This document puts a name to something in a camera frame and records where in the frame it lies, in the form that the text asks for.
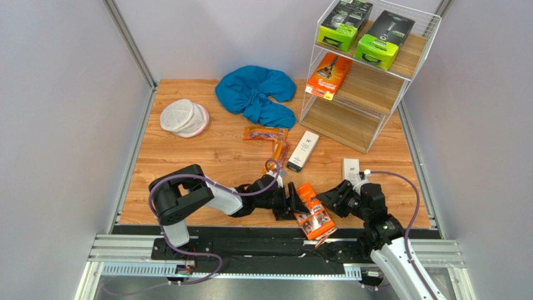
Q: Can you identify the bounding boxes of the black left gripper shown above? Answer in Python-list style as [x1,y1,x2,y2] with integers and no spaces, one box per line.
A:
[254,182,310,221]

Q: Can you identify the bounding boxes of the orange razor box back side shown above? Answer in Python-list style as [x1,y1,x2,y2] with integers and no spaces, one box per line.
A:
[295,182,337,242]

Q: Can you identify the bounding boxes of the orange Gillette Fusion5 box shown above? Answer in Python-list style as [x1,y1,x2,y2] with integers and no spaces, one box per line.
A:
[305,52,353,101]

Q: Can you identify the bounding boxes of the black green Gillette Labs box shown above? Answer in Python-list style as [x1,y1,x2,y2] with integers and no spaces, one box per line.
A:
[353,11,415,70]

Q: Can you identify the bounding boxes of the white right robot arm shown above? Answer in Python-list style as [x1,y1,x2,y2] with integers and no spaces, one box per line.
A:
[317,180,445,299]

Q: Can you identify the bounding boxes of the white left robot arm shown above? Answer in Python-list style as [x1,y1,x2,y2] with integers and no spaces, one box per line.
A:
[148,164,310,248]

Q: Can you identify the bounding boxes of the black green box on shelf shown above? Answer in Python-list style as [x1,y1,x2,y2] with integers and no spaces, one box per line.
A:
[317,0,373,52]

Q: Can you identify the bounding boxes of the white tall box far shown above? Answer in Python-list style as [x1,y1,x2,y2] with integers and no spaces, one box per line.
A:
[342,158,360,185]

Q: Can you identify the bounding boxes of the white tall box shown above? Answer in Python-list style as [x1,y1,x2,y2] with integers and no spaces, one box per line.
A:
[287,131,320,172]
[342,158,360,185]

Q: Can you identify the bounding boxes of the orange razor bag vertical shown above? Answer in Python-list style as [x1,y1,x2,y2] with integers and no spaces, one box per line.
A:
[262,140,291,174]

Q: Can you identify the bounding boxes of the white tall box near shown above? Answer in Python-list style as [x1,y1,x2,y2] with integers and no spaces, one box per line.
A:
[287,131,320,172]

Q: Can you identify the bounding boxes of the orange razor bag horizontal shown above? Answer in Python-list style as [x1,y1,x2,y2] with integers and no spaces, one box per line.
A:
[243,126,289,141]

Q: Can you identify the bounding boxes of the blue cloth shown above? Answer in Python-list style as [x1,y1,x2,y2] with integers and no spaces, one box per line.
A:
[215,65,297,129]

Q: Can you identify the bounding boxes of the white mesh laundry bag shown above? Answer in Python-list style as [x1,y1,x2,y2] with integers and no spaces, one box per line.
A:
[160,99,210,138]

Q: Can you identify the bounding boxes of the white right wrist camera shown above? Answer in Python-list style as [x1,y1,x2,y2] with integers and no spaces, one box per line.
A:
[353,169,372,194]

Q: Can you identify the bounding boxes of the black mounting rail base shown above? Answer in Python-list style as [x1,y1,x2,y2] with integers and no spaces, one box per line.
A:
[89,224,467,288]

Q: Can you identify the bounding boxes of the white wire wooden shelf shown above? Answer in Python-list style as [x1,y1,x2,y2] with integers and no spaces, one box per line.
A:
[300,1,442,153]

